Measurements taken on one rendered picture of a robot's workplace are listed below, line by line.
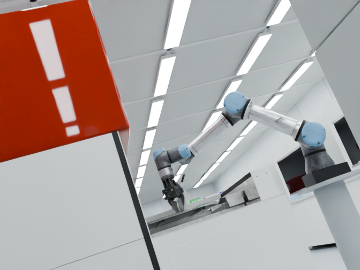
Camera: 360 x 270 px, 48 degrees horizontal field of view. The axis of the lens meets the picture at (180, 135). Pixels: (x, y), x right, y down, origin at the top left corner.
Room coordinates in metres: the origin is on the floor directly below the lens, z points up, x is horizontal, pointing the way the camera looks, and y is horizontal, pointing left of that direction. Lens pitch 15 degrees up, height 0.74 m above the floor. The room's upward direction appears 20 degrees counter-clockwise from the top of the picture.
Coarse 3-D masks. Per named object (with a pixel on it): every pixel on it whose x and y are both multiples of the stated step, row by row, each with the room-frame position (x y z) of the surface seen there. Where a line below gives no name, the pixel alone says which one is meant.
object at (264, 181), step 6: (264, 168) 1.83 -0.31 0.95; (252, 174) 1.82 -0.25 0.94; (258, 174) 1.83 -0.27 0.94; (264, 174) 1.83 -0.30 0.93; (270, 174) 1.84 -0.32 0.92; (258, 180) 1.82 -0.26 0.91; (264, 180) 1.83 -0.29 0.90; (270, 180) 1.84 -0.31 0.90; (258, 186) 1.82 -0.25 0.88; (264, 186) 1.83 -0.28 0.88; (270, 186) 1.83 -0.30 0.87; (276, 186) 1.84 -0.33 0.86; (258, 192) 1.82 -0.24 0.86; (264, 192) 1.82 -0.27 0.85; (270, 192) 1.83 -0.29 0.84; (276, 192) 1.84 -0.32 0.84; (264, 198) 1.82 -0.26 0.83
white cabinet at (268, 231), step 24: (240, 216) 1.73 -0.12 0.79; (264, 216) 1.75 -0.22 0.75; (288, 216) 1.78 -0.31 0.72; (168, 240) 1.65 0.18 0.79; (192, 240) 1.67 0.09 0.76; (216, 240) 1.69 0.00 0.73; (240, 240) 1.71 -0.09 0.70; (264, 240) 1.74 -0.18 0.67; (288, 240) 1.76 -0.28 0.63; (168, 264) 1.64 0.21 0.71; (192, 264) 1.66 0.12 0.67; (216, 264) 1.68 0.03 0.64; (240, 264) 1.71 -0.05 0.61; (264, 264) 1.73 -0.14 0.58; (288, 264) 1.75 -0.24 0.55; (312, 264) 1.78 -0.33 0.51
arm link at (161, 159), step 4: (160, 148) 2.09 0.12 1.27; (164, 148) 2.11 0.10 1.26; (156, 152) 2.08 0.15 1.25; (160, 152) 2.08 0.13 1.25; (164, 152) 2.09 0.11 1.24; (156, 156) 2.08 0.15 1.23; (160, 156) 2.08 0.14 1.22; (164, 156) 2.08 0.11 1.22; (156, 160) 2.09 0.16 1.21; (160, 160) 2.08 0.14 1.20; (164, 160) 2.08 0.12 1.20; (168, 160) 2.08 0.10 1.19; (156, 164) 2.10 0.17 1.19; (160, 164) 2.08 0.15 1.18; (164, 164) 2.08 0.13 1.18; (168, 164) 2.09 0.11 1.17; (160, 168) 2.09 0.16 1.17
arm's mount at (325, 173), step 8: (328, 168) 2.05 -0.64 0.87; (336, 168) 2.06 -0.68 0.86; (344, 168) 2.06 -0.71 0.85; (304, 176) 2.18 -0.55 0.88; (312, 176) 2.06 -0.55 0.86; (320, 176) 2.05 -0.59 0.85; (328, 176) 2.05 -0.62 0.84; (336, 176) 2.05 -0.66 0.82; (304, 184) 2.23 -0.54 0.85; (312, 184) 2.11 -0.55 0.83
